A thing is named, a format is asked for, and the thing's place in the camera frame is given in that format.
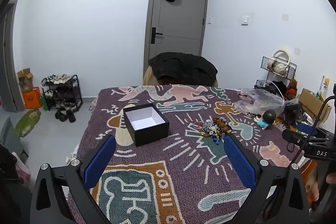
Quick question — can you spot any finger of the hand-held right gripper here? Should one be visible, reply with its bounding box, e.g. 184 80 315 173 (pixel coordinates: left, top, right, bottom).
282 129 328 146

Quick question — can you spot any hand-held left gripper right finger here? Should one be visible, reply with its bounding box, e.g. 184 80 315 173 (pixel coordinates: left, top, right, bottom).
223 133 310 224

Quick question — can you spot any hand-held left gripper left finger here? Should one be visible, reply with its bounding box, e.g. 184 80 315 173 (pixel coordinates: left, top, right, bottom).
30 134 117 224

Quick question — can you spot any pile of beaded bracelets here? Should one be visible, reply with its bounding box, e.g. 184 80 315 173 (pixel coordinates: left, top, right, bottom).
193 116 233 145

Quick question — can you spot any black cardboard box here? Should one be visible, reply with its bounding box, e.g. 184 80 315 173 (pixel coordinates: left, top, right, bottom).
123 102 170 147

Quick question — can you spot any person's right hand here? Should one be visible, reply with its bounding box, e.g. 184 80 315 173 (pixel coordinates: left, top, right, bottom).
307 174 336 201

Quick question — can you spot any black appliance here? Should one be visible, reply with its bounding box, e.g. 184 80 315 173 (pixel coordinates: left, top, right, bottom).
285 103 302 125

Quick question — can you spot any blue doll with black head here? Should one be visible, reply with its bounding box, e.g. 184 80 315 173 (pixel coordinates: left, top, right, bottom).
254 110 276 130

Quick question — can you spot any flat brown cardboard box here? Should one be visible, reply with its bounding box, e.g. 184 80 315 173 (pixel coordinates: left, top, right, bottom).
299 88 332 120

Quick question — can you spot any brown plush bear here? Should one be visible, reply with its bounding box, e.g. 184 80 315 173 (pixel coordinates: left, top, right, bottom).
286 79 298 98

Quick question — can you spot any clear plastic bag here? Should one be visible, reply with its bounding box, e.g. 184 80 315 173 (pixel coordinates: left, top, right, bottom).
234 88 285 115

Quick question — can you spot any green and white carton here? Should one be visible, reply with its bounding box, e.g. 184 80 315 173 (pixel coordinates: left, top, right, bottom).
319 76 332 101

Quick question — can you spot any purple printed blanket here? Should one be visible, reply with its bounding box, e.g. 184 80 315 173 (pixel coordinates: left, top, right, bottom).
67 84 310 224

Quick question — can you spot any black shoe rack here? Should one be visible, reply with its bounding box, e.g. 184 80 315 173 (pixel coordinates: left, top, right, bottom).
41 74 83 112

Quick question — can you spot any green paper bag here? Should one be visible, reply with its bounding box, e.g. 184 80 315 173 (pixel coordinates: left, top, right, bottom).
39 94 51 111

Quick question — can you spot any green floor mat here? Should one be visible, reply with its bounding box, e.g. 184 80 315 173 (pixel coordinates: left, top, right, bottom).
14 108 42 138

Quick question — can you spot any orange paper bag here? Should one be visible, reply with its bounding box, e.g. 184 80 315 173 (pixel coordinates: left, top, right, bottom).
21 88 42 109

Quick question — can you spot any grey cabinet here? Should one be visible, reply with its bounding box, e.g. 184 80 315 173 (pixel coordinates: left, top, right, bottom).
0 116 27 161

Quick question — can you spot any open brown cardboard box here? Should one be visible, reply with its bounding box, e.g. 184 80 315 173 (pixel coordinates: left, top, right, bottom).
17 68 34 93

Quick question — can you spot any black jacket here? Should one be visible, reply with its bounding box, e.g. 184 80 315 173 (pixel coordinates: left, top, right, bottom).
148 52 218 86

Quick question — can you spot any grey door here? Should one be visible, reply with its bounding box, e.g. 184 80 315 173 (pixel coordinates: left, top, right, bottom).
144 0 209 64

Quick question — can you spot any black cable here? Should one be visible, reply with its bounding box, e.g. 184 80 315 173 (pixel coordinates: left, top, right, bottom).
291 96 336 168

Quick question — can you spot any grey door frame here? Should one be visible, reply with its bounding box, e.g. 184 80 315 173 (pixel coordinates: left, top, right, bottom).
0 0 19 112

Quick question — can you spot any black door handle lock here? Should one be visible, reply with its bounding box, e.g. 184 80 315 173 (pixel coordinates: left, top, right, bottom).
151 27 163 44

